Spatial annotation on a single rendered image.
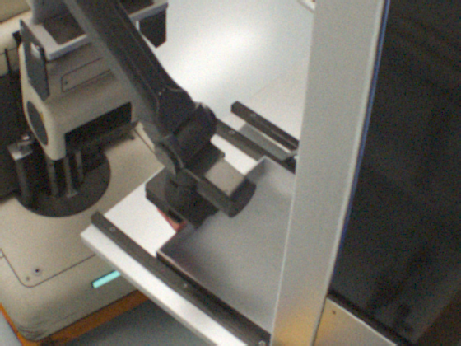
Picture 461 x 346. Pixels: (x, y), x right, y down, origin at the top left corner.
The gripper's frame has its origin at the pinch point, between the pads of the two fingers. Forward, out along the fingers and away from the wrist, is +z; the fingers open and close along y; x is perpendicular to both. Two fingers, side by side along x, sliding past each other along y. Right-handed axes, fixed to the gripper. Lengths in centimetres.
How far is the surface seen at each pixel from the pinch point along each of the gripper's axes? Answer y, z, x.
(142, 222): -6.3, 4.3, -1.4
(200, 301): 11.1, 0.2, -7.8
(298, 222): 23.6, -41.3, -13.3
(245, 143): -3.8, 1.8, 21.2
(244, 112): -8.6, 2.3, 26.8
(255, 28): -74, 100, 135
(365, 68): 25, -66, -14
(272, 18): -73, 100, 144
